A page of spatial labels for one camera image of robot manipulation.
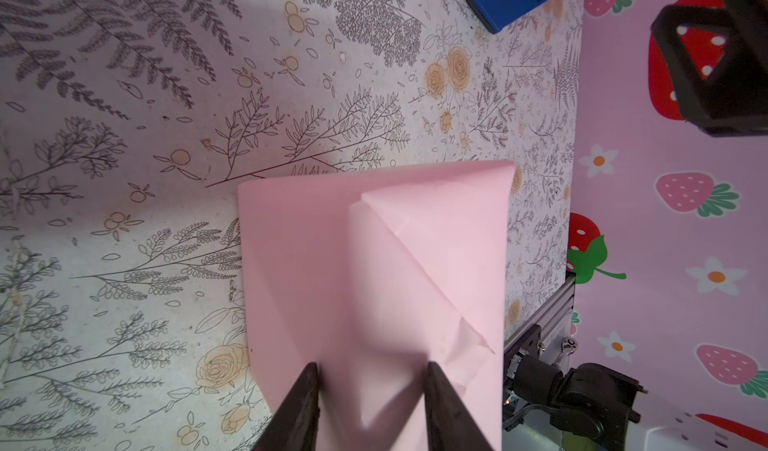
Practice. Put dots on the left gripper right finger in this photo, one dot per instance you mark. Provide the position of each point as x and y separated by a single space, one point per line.
449 424

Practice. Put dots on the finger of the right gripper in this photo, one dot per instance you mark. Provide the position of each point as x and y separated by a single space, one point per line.
708 65

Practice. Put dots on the purple wrapping paper sheet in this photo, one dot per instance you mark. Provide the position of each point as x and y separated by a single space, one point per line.
372 275

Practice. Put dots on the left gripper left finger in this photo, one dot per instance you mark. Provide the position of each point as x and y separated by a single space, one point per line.
294 426

